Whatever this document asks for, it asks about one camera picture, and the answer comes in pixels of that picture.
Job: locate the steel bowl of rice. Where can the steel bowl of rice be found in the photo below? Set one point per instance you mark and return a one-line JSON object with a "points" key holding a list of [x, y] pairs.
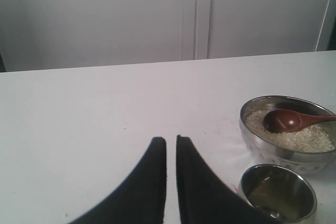
{"points": [[306, 152]]}

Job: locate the brown wooden spoon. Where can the brown wooden spoon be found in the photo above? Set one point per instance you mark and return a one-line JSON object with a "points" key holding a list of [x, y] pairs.
{"points": [[283, 120]]}

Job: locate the white cabinet behind table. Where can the white cabinet behind table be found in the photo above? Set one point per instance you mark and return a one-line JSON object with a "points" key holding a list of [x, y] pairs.
{"points": [[50, 34]]}

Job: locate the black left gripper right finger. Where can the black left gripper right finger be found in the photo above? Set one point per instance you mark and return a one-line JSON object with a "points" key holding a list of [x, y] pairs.
{"points": [[203, 197]]}

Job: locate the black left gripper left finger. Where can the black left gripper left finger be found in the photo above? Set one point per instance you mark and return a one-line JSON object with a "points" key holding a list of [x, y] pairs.
{"points": [[141, 197]]}

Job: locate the small steel cup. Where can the small steel cup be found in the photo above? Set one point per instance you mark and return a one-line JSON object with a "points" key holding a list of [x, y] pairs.
{"points": [[278, 192]]}

